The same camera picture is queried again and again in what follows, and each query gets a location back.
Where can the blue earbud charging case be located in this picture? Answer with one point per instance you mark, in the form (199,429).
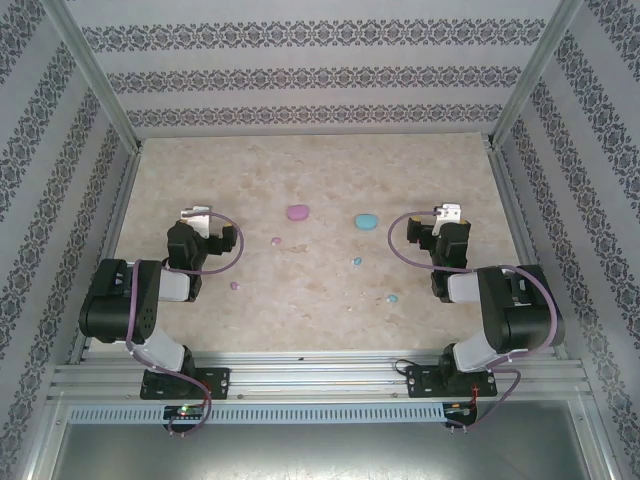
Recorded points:
(365,221)

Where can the pink earbud charging case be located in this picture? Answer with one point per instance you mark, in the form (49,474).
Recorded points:
(298,212)

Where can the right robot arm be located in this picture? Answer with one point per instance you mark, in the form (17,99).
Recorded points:
(520,310)

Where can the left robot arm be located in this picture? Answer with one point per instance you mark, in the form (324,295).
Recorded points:
(150,300)

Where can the right aluminium side bar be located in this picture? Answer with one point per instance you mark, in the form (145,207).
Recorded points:
(512,200)

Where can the aluminium side bar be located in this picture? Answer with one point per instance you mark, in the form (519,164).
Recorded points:
(512,200)
(121,200)

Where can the left aluminium side bar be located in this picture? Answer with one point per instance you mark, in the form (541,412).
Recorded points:
(121,200)

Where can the grey metal panel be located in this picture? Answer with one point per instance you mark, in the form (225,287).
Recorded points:
(320,455)

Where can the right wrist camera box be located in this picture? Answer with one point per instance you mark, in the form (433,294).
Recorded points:
(450,214)

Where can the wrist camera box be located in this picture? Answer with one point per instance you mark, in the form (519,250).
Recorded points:
(200,220)
(450,214)

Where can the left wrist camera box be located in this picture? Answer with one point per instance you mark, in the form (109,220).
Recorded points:
(200,220)

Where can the small corner bracket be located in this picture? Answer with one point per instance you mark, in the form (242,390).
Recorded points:
(488,144)

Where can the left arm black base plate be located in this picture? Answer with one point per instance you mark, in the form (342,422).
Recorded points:
(220,382)

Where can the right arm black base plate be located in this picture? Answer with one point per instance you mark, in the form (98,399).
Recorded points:
(420,382)

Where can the aluminium mounting rail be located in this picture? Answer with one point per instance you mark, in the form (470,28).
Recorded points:
(320,375)

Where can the left aluminium frame post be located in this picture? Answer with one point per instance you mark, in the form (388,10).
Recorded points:
(102,85)

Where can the aluminium frame post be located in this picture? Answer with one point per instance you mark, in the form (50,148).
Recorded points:
(531,75)
(102,85)

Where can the right aluminium frame post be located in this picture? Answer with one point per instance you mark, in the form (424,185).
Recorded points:
(531,75)

